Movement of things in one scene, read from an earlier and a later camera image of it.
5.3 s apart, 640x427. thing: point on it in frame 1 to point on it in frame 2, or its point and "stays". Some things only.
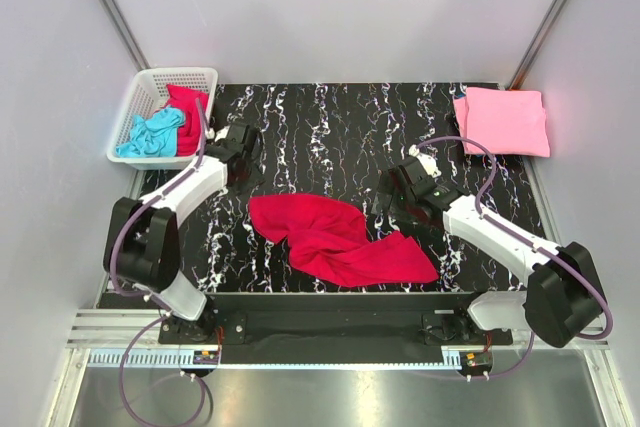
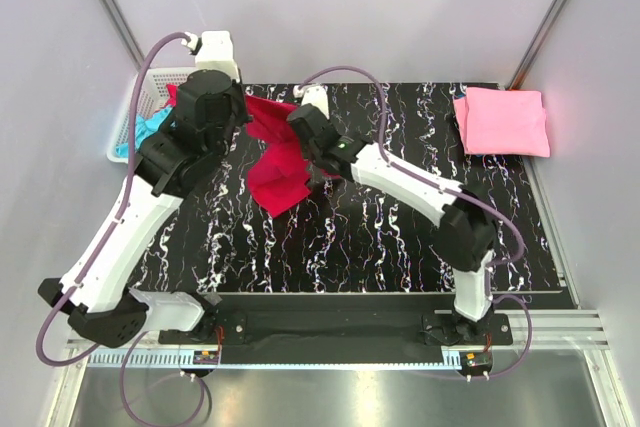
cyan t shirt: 156,136 stays
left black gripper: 255,178 to 240,94
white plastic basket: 148,91 stays
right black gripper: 387,186 to 329,122
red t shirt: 329,244 to 280,172
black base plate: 335,327 stays
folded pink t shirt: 510,122 stays
